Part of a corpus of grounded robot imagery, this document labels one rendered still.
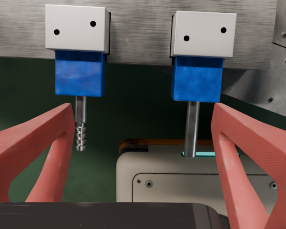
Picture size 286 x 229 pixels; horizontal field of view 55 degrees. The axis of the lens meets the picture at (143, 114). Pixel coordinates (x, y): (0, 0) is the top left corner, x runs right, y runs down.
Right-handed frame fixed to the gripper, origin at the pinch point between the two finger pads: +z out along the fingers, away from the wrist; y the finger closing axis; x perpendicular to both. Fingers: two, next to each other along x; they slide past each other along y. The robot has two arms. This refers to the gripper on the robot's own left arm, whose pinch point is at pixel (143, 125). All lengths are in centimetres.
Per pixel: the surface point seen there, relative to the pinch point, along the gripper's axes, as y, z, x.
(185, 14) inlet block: -3.5, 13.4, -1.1
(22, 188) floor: 52, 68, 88
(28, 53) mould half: 10.7, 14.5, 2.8
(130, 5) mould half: 1.2, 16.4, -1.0
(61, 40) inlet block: 6.8, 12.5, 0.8
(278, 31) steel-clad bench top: -15.1, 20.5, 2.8
